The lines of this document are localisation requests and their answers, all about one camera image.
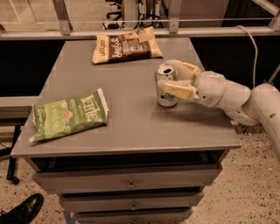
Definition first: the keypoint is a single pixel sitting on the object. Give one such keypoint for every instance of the green Kettle chips bag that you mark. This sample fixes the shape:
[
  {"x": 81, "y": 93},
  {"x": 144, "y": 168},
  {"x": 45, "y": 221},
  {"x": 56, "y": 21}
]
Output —
[{"x": 72, "y": 115}]

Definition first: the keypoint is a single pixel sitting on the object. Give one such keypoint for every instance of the bottom grey drawer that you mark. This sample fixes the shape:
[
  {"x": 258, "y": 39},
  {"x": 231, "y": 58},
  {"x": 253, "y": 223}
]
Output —
[{"x": 134, "y": 217}]

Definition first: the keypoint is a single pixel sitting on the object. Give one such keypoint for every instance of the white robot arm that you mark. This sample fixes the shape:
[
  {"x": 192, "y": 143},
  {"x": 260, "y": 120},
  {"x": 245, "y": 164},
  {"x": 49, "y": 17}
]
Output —
[{"x": 247, "y": 106}]

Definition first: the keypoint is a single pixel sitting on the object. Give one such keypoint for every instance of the grey drawer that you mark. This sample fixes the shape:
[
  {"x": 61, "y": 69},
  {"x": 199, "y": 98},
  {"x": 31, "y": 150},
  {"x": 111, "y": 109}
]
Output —
[
  {"x": 134, "y": 217},
  {"x": 118, "y": 180},
  {"x": 132, "y": 202}
]

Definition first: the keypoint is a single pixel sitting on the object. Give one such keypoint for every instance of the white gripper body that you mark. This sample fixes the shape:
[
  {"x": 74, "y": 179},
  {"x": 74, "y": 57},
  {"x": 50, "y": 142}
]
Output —
[{"x": 210, "y": 87}]

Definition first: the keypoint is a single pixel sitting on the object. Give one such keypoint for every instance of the grey drawer cabinet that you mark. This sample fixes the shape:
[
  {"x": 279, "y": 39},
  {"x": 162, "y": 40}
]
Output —
[{"x": 139, "y": 133}]

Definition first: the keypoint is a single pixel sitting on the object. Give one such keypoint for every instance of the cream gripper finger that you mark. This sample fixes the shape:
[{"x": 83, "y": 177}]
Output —
[
  {"x": 184, "y": 71},
  {"x": 182, "y": 89}
]

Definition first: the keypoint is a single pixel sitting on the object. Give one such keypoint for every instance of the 7up soda can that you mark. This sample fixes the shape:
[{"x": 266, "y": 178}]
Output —
[{"x": 164, "y": 76}]

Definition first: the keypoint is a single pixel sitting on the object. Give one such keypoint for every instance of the middle grey drawer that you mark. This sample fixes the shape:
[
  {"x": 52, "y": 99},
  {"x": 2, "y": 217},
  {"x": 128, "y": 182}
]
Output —
[{"x": 132, "y": 202}]

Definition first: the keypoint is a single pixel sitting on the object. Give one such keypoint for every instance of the brown and cream snack bag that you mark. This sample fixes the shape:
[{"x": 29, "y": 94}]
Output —
[{"x": 137, "y": 45}]

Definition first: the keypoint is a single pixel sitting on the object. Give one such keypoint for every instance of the top grey drawer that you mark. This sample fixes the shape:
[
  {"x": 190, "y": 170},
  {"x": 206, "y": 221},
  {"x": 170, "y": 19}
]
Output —
[{"x": 118, "y": 180}]

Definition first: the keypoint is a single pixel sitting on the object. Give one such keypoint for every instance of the black leather shoe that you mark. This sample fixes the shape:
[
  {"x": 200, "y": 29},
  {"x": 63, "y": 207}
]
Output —
[{"x": 25, "y": 212}]

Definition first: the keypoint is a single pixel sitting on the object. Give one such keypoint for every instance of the black stand with caster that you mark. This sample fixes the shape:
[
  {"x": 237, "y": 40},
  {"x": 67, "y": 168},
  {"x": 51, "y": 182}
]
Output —
[{"x": 6, "y": 151}]

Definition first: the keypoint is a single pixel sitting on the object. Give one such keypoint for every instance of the black office chair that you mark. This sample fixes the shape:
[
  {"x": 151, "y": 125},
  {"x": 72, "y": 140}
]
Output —
[{"x": 113, "y": 25}]

